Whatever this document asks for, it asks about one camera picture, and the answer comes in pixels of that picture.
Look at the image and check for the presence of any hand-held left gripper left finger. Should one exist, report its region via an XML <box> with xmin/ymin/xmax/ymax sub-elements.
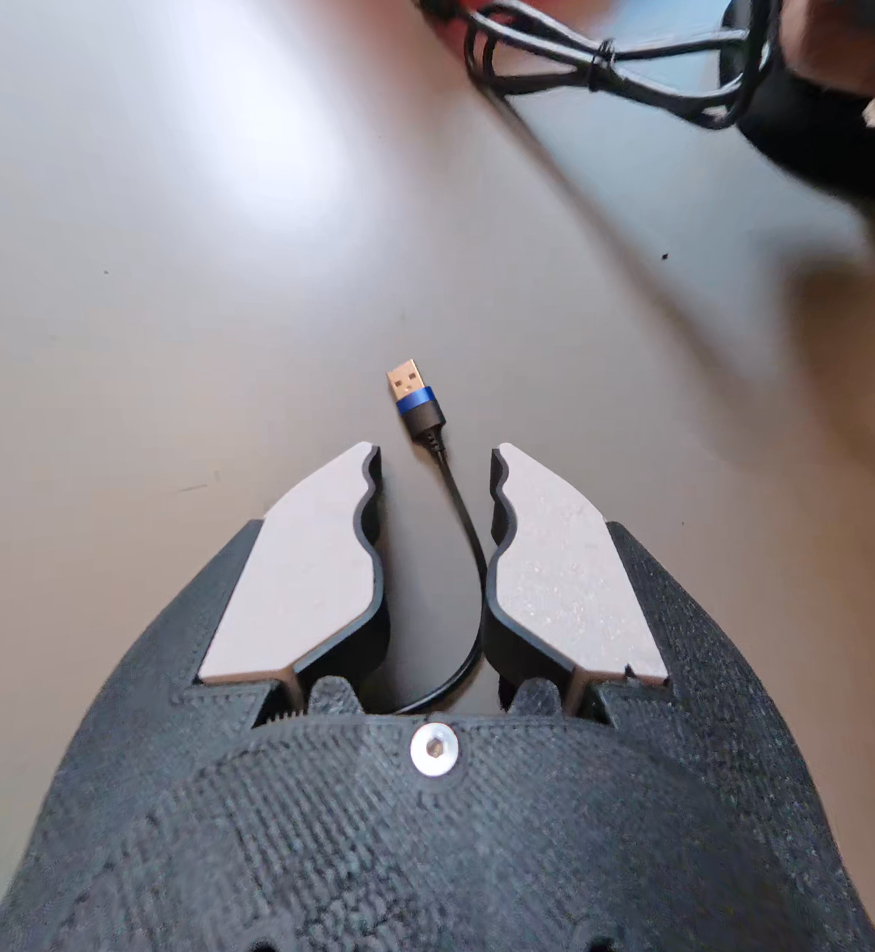
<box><xmin>196</xmin><ymin>442</ymin><xmax>392</xmax><ymax>711</ymax></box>

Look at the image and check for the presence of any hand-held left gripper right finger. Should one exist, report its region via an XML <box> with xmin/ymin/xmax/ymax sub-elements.
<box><xmin>484</xmin><ymin>442</ymin><xmax>671</xmax><ymax>715</ymax></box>

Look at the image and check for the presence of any black blue-ringed USB cable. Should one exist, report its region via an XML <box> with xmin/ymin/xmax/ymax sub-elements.
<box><xmin>374</xmin><ymin>359</ymin><xmax>489</xmax><ymax>716</ymax></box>

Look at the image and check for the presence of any person's right hand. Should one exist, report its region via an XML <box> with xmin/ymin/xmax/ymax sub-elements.
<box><xmin>778</xmin><ymin>0</ymin><xmax>875</xmax><ymax>101</ymax></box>

